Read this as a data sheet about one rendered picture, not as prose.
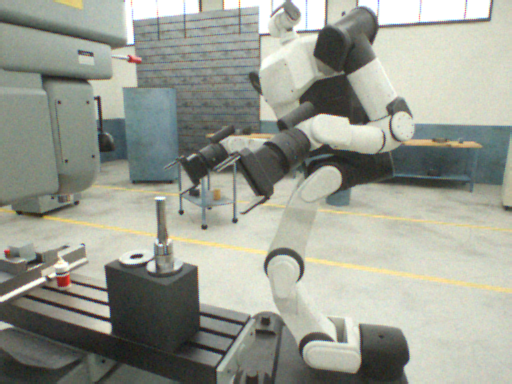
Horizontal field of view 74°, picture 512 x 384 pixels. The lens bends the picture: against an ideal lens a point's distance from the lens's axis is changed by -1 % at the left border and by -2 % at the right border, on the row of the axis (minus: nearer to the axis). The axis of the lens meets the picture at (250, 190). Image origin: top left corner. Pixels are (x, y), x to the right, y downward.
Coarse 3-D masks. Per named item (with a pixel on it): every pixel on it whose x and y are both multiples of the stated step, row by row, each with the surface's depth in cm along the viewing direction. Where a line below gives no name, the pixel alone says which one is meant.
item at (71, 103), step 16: (48, 80) 85; (64, 80) 89; (80, 80) 94; (48, 96) 85; (64, 96) 89; (80, 96) 93; (64, 112) 89; (80, 112) 93; (64, 128) 89; (80, 128) 94; (96, 128) 100; (64, 144) 90; (80, 144) 94; (96, 144) 100; (64, 160) 90; (80, 160) 95; (96, 160) 101; (64, 176) 91; (80, 176) 96; (96, 176) 103; (64, 192) 97
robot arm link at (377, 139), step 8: (376, 120) 95; (384, 120) 91; (352, 128) 86; (360, 128) 87; (368, 128) 88; (376, 128) 90; (384, 128) 91; (360, 136) 86; (368, 136) 87; (376, 136) 88; (384, 136) 90; (352, 144) 86; (360, 144) 87; (368, 144) 88; (376, 144) 89; (384, 144) 90; (392, 144) 91; (400, 144) 92; (360, 152) 90; (368, 152) 90; (376, 152) 91
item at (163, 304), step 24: (120, 264) 90; (144, 264) 89; (192, 264) 91; (120, 288) 89; (144, 288) 84; (168, 288) 81; (192, 288) 89; (120, 312) 91; (144, 312) 86; (168, 312) 82; (192, 312) 90; (144, 336) 88; (168, 336) 84
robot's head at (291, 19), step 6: (288, 0) 100; (282, 6) 100; (288, 6) 101; (294, 6) 101; (276, 12) 104; (288, 12) 101; (294, 12) 102; (300, 12) 102; (288, 18) 102; (294, 18) 102; (300, 18) 103; (288, 24) 103; (294, 24) 103
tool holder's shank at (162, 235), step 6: (156, 198) 83; (162, 198) 83; (156, 204) 83; (162, 204) 83; (156, 210) 83; (162, 210) 83; (156, 216) 84; (162, 216) 84; (162, 222) 84; (162, 228) 84; (156, 234) 85; (162, 234) 84; (168, 234) 86; (162, 240) 85
